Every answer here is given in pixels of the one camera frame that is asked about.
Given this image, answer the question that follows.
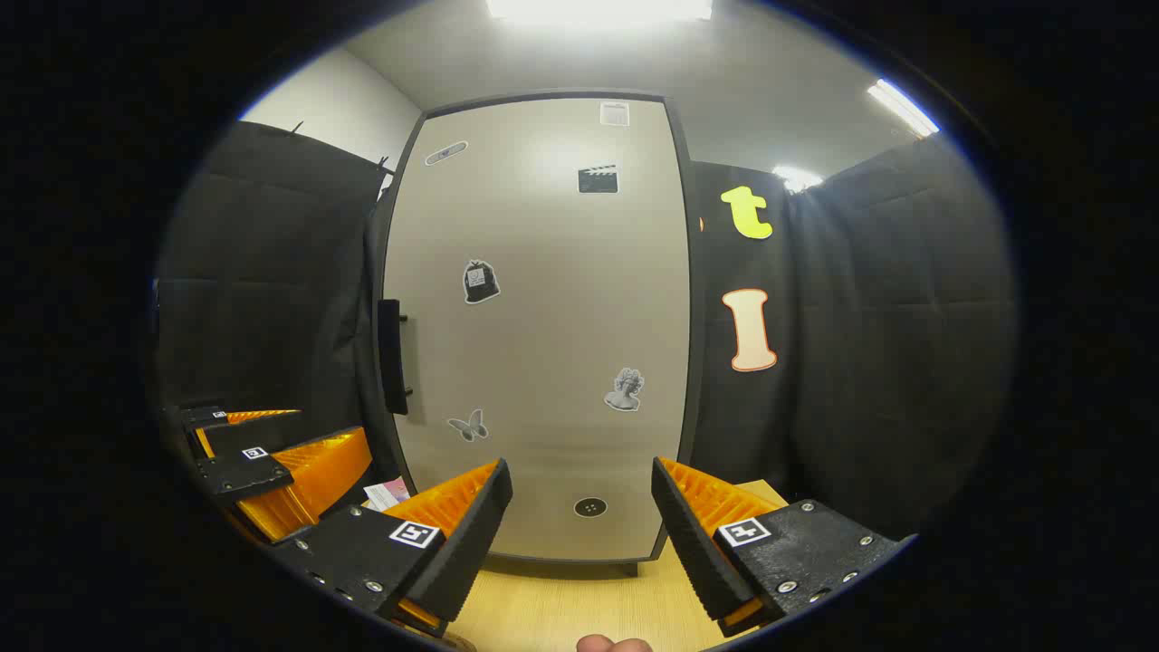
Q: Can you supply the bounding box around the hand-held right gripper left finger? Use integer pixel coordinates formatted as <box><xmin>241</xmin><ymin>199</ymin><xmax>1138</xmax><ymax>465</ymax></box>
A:
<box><xmin>272</xmin><ymin>457</ymin><xmax>514</xmax><ymax>639</ymax></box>

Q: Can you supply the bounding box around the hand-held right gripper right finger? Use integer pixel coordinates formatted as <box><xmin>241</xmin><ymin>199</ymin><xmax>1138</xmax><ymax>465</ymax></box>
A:
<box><xmin>650</xmin><ymin>455</ymin><xmax>915</xmax><ymax>638</ymax></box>

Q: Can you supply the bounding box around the dark grey cabinet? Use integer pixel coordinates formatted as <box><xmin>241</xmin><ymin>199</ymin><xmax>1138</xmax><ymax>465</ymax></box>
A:
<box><xmin>367</xmin><ymin>88</ymin><xmax>704</xmax><ymax>578</ymax></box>

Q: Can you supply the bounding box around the black backdrop cloth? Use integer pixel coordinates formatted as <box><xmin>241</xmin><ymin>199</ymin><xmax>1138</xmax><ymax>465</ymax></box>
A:
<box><xmin>154</xmin><ymin>120</ymin><xmax>1020</xmax><ymax>544</ymax></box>

